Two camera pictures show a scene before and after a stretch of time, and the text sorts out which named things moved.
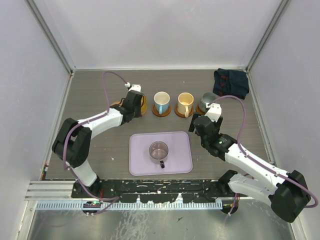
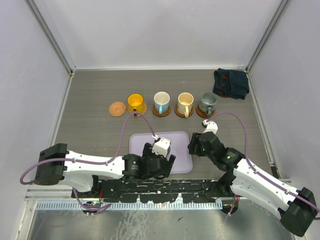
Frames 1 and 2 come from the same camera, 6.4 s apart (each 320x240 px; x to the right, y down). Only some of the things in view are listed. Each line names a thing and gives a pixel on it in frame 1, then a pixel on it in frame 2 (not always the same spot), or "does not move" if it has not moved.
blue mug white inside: x=161 y=101 does not move
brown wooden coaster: x=181 y=115 does not move
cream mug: x=185 y=105 does not move
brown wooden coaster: x=156 y=113 does not move
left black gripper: x=138 y=113 → x=147 y=152
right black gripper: x=217 y=125 → x=191 y=146
